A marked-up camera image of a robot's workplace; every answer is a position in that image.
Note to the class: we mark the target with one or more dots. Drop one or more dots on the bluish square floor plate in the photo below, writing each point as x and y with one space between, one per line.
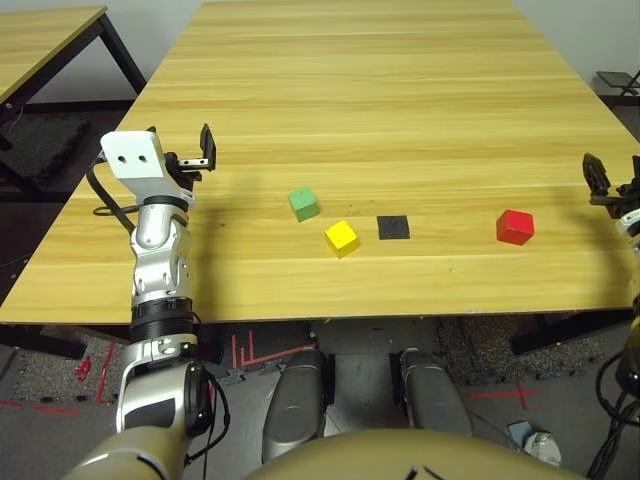
519 431

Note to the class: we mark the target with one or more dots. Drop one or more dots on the white shoe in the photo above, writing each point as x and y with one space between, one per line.
545 447

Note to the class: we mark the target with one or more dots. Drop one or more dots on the black foam floor mat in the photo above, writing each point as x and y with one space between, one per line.
45 145

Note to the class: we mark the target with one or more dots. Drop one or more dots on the red wooden block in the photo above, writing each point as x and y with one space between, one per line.
515 227

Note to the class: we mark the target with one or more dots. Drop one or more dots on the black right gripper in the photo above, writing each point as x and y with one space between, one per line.
627 200

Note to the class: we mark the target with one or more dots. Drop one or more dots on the grey robot leg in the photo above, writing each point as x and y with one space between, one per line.
292 400
435 395

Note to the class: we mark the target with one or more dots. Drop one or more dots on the tan robot torso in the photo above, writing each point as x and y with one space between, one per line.
400 457

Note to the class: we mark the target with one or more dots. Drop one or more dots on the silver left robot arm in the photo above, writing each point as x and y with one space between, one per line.
160 260

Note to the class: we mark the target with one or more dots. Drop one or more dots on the grey robot right leg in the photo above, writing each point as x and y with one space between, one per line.
435 395

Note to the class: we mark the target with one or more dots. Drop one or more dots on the black square tape marker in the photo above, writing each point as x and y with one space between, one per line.
393 227

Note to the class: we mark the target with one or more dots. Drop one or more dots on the small red floor object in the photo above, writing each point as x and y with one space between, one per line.
83 368

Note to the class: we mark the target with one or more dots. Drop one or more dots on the green wooden block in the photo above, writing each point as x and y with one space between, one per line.
303 205

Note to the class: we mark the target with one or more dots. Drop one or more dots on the wooden side table black frame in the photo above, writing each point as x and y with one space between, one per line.
40 35

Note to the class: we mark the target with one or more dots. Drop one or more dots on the black table frame beam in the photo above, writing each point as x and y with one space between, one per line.
565 332

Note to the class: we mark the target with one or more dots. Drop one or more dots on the yellow wooden block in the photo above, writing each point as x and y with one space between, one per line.
341 237

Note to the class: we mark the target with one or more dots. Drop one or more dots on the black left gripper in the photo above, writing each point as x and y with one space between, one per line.
186 172

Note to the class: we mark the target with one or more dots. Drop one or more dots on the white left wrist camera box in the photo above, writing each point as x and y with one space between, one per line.
132 160

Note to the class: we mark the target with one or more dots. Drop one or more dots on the grey robot left leg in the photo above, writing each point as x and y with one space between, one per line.
292 400

